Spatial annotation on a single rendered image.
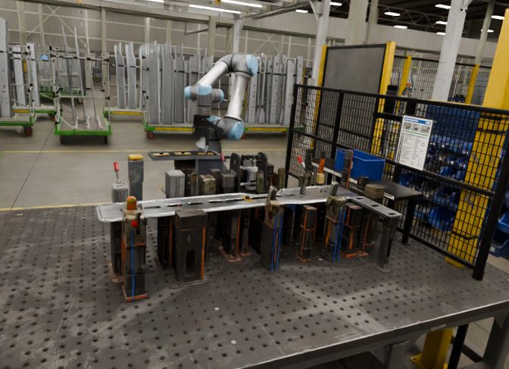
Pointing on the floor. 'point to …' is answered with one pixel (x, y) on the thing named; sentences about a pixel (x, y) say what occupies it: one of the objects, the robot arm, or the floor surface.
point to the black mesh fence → (420, 173)
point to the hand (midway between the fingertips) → (205, 151)
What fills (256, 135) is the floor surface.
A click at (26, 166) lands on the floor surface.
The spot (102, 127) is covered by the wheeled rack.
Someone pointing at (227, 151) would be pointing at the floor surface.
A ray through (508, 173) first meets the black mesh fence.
